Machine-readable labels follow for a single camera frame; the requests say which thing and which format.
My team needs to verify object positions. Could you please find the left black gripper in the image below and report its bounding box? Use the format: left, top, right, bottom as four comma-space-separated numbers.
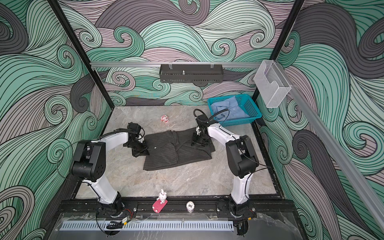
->
126, 139, 149, 157

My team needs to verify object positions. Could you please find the teal plastic basket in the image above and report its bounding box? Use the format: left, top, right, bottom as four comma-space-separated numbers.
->
208, 94, 262, 127

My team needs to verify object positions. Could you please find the white bunny on pink stand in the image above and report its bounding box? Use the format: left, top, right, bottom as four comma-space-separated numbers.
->
152, 189, 168, 214

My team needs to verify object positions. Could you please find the aluminium rail right wall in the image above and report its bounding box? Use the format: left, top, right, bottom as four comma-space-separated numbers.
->
274, 62, 384, 230

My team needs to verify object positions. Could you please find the clear acrylic wall holder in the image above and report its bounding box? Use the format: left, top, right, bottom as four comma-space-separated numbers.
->
254, 60, 292, 108

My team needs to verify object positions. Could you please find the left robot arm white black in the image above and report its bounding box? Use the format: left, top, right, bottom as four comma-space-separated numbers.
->
69, 122, 149, 218

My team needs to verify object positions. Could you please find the dark grey pinstriped shirt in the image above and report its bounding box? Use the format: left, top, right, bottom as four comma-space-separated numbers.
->
143, 128, 215, 171

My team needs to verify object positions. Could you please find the aluminium rail back wall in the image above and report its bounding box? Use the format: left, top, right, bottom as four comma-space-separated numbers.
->
90, 61, 261, 69

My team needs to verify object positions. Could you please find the black perforated wall shelf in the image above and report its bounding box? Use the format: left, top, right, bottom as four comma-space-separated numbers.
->
159, 64, 224, 86

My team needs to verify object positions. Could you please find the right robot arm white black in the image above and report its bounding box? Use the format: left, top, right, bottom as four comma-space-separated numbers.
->
192, 109, 260, 218

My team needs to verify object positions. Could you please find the light blue shirt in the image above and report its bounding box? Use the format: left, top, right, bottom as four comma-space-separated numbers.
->
211, 97, 250, 122

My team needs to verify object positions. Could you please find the small white round jar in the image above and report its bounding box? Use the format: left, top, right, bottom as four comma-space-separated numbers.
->
186, 201, 195, 213

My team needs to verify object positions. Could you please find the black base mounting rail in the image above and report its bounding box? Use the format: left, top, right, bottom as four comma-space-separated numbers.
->
59, 196, 295, 219

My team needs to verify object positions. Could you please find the white slotted cable duct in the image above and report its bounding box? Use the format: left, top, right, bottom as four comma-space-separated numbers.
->
59, 220, 234, 231

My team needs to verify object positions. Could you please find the small pink figurine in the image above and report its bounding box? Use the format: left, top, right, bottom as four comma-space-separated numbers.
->
161, 115, 169, 123

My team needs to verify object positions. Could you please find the aluminium rail wall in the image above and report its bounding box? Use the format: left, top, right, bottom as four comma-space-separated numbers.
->
90, 61, 261, 69
274, 62, 384, 230

